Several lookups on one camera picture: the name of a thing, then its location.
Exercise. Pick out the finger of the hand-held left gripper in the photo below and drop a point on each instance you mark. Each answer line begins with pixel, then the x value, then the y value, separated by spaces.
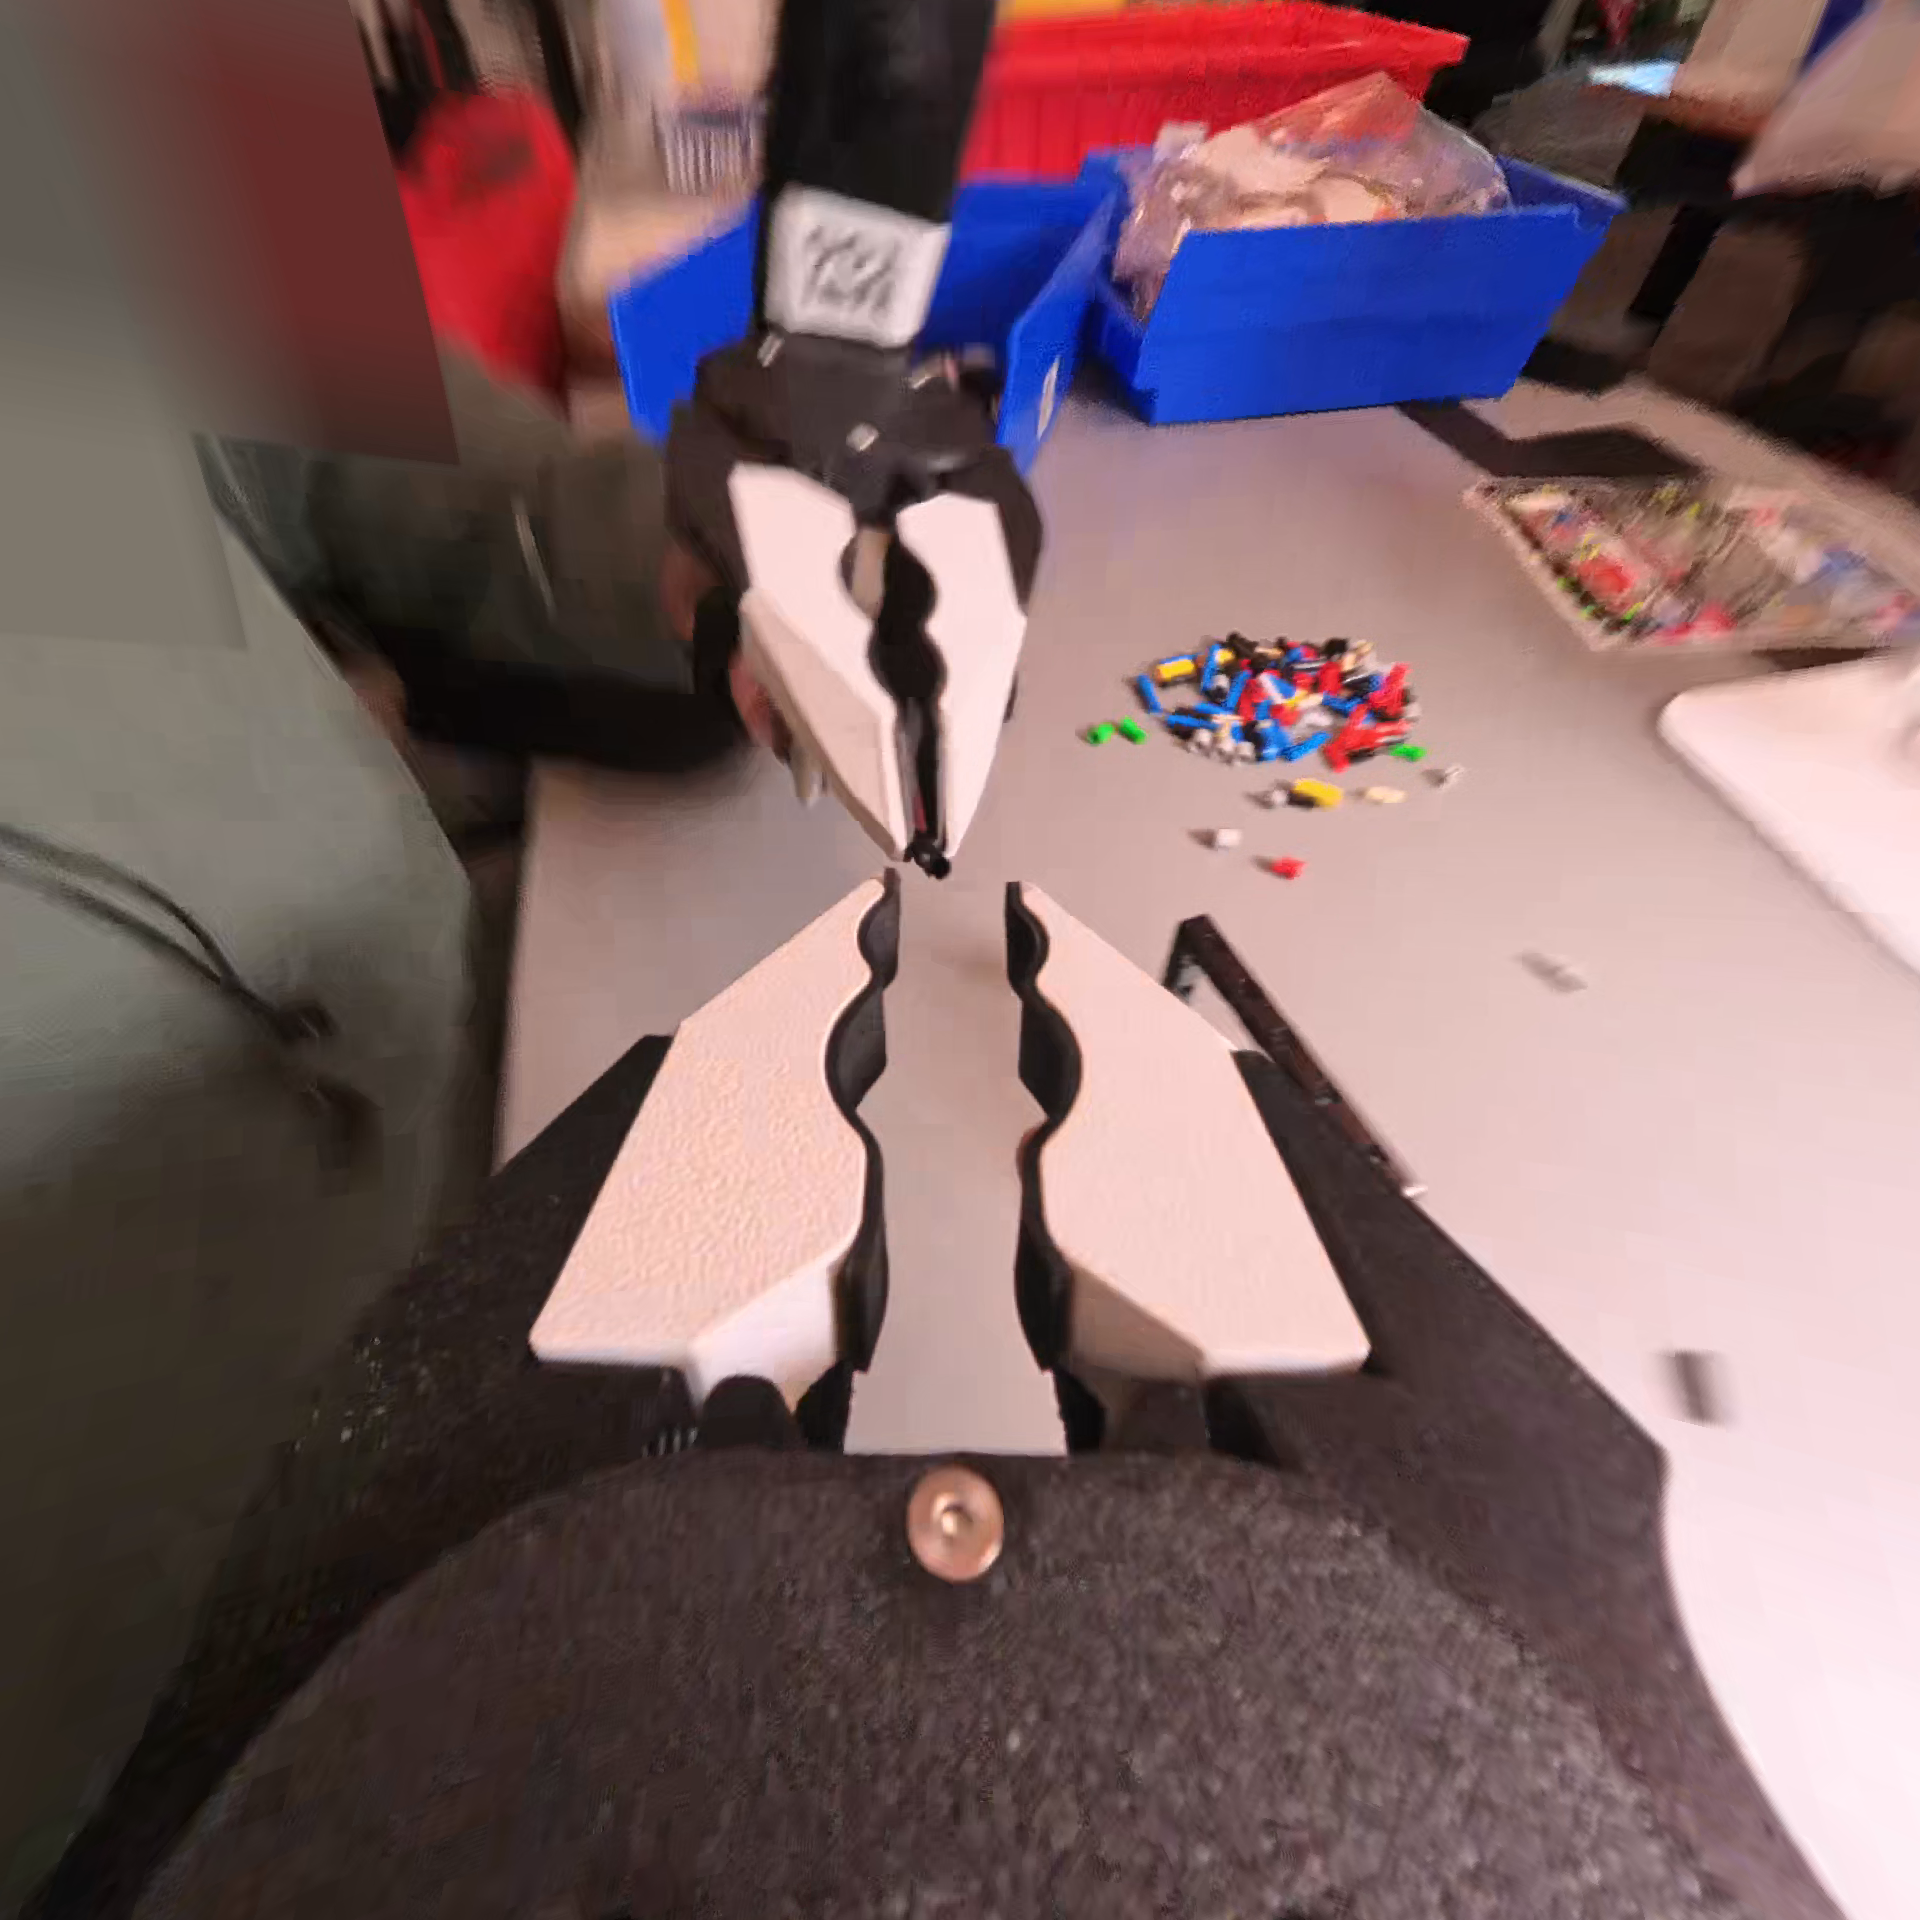
pixel 810 628
pixel 974 628

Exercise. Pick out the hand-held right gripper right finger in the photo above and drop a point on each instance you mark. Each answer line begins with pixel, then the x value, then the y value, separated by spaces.
pixel 1184 1200

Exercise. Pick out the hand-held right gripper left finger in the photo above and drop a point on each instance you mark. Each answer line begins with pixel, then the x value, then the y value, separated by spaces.
pixel 720 1200

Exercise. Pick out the black lego frame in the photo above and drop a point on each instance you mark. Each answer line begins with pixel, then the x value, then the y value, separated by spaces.
pixel 1290 1049

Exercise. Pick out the blue bin with tag label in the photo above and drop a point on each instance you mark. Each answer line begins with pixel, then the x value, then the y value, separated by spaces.
pixel 692 330

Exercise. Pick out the pile of lego pieces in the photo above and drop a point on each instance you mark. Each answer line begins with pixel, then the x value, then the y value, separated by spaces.
pixel 1290 705

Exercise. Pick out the grey lego pin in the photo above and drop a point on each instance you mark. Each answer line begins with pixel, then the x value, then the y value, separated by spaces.
pixel 1552 971

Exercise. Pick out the large clear bag lego parts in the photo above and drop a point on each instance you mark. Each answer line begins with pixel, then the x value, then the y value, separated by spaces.
pixel 1307 182

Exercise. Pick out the person's left hand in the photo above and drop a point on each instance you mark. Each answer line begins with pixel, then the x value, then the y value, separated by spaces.
pixel 720 644

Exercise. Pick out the red plastic bin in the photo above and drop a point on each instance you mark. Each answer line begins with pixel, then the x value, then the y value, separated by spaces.
pixel 1202 76

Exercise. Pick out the blue plastic bin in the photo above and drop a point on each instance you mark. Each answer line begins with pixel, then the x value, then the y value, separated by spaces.
pixel 1350 330

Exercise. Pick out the person's green hoodie torso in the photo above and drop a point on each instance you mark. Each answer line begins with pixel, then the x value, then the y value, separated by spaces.
pixel 224 1200

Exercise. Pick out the holographic sticker sheet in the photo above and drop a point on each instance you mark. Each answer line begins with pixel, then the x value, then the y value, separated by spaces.
pixel 1694 570

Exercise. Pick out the white book stand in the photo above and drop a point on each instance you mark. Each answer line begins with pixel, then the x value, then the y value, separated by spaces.
pixel 1816 780

